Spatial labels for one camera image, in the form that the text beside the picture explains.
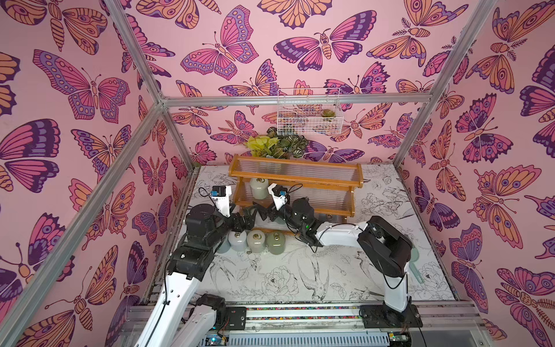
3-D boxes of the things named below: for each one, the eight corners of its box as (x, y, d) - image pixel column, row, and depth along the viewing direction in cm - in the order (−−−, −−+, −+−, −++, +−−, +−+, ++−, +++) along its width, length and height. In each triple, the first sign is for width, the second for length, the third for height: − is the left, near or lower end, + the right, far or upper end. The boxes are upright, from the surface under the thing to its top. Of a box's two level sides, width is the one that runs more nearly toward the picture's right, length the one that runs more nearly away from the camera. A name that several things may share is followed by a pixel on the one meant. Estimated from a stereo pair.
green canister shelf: (268, 254, 91) (267, 245, 84) (269, 241, 95) (267, 231, 88) (285, 254, 91) (285, 245, 84) (285, 241, 94) (285, 231, 88)
